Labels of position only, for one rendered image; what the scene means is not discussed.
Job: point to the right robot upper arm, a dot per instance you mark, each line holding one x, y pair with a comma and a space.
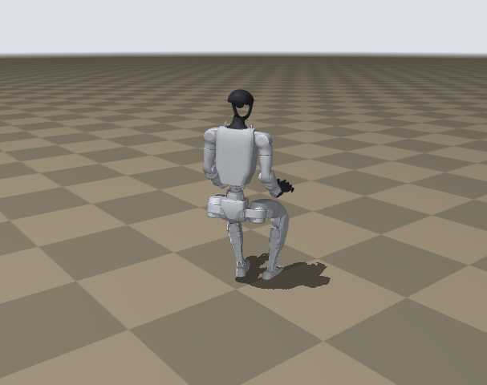
265, 142

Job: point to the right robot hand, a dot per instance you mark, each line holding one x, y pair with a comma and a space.
285, 187

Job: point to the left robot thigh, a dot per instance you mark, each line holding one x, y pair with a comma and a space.
214, 206

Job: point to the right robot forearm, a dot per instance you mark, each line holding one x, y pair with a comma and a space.
273, 188

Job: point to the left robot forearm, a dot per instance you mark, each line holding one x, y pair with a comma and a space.
215, 179

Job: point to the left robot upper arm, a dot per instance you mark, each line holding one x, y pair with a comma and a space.
209, 165

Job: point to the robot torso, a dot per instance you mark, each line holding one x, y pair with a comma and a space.
236, 160

